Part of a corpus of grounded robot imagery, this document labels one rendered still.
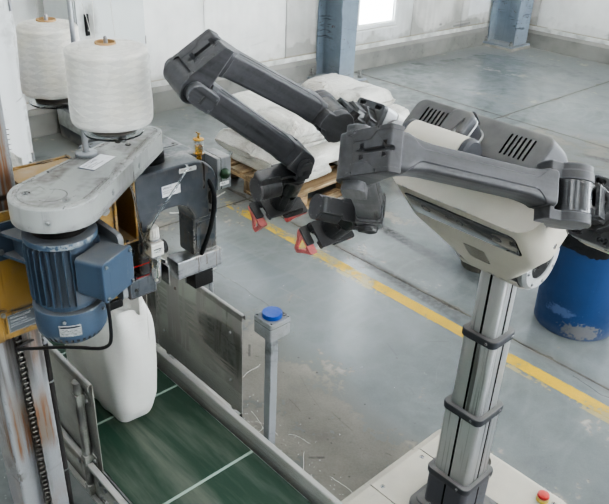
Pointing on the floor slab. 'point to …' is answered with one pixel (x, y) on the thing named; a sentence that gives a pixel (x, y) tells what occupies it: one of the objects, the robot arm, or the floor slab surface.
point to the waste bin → (585, 291)
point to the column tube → (19, 472)
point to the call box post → (270, 390)
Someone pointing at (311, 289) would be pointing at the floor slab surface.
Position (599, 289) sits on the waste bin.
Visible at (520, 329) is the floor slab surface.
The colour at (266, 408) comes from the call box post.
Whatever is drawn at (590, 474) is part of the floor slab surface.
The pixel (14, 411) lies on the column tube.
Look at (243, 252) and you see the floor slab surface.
